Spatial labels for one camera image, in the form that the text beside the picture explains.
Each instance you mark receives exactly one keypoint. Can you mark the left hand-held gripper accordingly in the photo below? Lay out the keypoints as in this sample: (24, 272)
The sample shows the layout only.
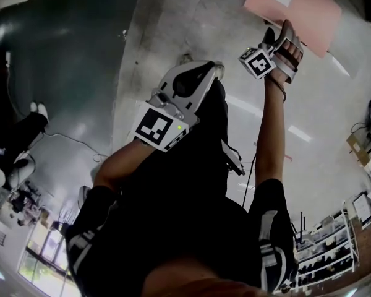
(154, 125)

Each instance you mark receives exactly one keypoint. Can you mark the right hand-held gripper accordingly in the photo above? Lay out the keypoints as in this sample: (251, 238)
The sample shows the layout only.
(256, 63)

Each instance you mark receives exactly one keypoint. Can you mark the pink file box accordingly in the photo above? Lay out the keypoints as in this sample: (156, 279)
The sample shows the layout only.
(306, 17)

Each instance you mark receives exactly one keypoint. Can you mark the person's left forearm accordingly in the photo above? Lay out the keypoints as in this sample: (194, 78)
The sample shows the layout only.
(120, 162)

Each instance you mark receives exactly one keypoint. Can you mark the person's right forearm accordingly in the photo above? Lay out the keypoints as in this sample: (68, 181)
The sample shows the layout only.
(270, 128)

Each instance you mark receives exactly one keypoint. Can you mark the person's right hand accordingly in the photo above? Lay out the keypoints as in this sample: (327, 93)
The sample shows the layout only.
(289, 54)

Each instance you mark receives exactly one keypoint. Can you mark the person's light shoe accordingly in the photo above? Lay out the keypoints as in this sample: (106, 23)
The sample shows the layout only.
(185, 59)
(220, 70)

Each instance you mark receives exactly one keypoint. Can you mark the person with headset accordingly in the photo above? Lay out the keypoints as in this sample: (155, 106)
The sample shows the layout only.
(173, 196)

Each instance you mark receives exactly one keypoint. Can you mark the flat cardboard box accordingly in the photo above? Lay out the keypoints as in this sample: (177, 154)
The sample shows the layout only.
(360, 150)

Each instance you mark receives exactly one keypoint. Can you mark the black antenna device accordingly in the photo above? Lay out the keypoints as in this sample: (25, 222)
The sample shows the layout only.
(300, 227)

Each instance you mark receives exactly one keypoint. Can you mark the white metal storage rack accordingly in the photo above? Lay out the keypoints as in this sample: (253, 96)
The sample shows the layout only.
(324, 249)

